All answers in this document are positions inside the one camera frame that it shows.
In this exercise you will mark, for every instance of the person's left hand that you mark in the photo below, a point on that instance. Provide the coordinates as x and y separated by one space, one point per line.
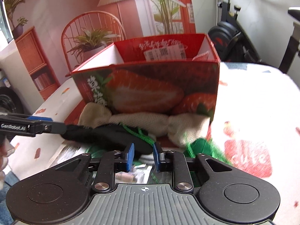
6 150

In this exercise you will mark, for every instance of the black exercise bike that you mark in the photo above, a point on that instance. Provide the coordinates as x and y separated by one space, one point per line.
262 32

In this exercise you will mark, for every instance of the black soft cloth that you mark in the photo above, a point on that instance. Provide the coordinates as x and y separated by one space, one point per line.
112 136

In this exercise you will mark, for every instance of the cream knitted cloth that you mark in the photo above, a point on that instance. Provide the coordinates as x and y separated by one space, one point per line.
150 121

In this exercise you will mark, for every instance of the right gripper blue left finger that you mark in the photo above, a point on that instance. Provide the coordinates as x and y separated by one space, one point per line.
129 156

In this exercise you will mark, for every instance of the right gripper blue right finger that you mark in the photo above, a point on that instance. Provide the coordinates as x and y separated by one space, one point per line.
159 157

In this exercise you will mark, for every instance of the washing machine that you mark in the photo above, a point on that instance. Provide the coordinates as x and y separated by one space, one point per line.
9 100

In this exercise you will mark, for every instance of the red strawberry cardboard box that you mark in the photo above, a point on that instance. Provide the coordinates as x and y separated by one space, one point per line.
169 74

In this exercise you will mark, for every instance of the green tasselled pouch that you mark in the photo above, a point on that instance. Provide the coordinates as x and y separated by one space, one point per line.
201 145

